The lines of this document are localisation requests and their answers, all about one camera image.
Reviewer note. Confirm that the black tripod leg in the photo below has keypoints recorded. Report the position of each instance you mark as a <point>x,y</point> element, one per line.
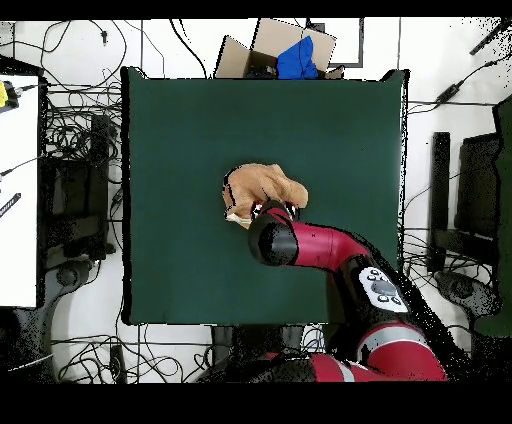
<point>490,38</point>

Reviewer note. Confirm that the dark green table cloth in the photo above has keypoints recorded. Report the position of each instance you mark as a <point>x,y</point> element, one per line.
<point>180,140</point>

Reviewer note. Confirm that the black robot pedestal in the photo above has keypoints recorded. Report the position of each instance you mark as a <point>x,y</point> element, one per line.
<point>256,340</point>

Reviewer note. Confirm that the black power adapter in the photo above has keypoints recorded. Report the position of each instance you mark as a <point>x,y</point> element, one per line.
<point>448,93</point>

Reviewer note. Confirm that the yellow and black device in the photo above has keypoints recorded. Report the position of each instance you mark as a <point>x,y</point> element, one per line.
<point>4,96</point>

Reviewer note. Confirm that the black flat strip tool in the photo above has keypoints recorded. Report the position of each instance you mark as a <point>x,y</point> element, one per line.
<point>10,204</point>

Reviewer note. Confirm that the black upright bar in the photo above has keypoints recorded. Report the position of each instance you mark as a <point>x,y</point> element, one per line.
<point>439,192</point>

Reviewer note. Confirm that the blue garment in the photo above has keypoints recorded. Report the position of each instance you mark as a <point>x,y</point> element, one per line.
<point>298,62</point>

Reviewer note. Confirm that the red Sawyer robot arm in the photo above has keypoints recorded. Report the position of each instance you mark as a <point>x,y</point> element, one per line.
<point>328,244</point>

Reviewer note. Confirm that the dark green fabric piece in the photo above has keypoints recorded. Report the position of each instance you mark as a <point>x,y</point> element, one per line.
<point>504,200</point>

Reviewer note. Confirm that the open cardboard box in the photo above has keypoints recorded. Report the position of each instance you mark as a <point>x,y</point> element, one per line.
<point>276,36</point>

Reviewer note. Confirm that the dark square floor frame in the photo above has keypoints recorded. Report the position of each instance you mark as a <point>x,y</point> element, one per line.
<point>361,48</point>

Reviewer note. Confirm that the tan terry towel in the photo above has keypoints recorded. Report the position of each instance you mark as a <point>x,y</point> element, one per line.
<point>260,184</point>

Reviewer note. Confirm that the white desk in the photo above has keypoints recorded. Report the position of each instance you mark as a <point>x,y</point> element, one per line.
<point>18,200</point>

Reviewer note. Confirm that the black power strip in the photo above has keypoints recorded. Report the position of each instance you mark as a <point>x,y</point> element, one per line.
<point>117,364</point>

